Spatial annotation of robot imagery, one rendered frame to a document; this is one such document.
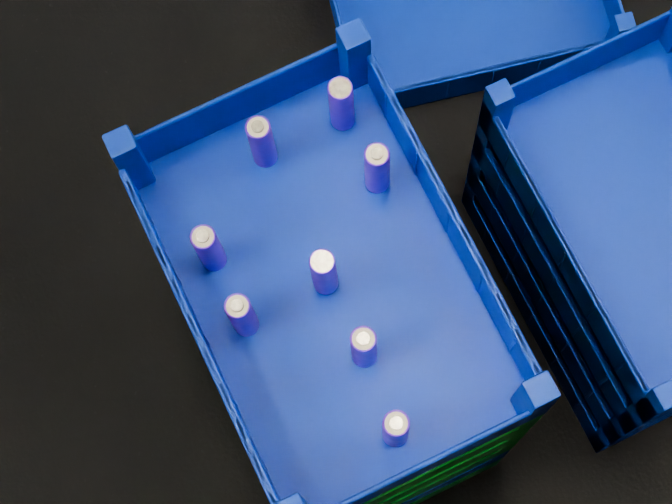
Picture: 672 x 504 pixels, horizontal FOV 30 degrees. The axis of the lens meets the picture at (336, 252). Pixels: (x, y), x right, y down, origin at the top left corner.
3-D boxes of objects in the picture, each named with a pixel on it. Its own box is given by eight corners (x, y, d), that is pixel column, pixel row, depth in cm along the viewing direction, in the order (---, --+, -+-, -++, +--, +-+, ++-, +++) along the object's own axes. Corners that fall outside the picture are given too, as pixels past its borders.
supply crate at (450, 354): (122, 171, 95) (98, 135, 87) (362, 60, 96) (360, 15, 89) (290, 538, 87) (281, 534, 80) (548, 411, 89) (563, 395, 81)
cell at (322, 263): (328, 243, 85) (331, 267, 92) (304, 255, 85) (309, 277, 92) (339, 267, 85) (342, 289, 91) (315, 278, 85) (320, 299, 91)
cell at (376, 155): (360, 176, 93) (359, 147, 87) (382, 166, 94) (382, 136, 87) (371, 197, 93) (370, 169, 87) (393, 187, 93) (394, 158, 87)
